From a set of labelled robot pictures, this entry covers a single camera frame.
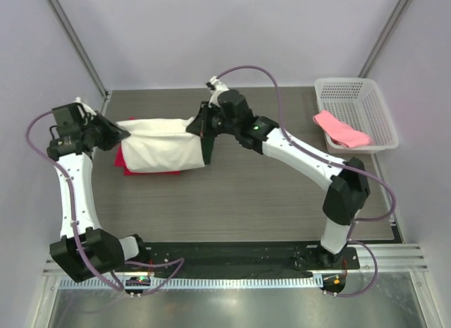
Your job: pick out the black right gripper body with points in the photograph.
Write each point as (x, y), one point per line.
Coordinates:
(215, 123)

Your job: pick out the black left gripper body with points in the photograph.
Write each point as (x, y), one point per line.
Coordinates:
(99, 113)

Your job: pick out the white and green t shirt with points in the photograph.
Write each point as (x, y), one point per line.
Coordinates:
(195, 153)

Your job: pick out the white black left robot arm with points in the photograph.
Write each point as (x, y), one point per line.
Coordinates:
(84, 249)

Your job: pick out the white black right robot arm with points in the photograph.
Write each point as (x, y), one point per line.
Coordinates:
(346, 187)

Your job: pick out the folded magenta t shirt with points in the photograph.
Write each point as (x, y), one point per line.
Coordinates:
(153, 145)

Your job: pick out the pink t shirt in basket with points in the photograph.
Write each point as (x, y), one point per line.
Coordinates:
(341, 133)

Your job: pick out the white perforated plastic basket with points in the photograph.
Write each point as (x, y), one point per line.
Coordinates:
(359, 103)

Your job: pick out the left aluminium corner post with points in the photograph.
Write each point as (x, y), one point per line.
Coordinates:
(69, 30)

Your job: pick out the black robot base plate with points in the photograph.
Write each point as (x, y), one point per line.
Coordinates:
(241, 259)

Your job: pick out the white slotted cable duct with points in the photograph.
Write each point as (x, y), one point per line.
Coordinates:
(143, 284)

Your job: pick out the aluminium frame rail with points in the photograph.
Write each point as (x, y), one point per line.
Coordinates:
(390, 257)

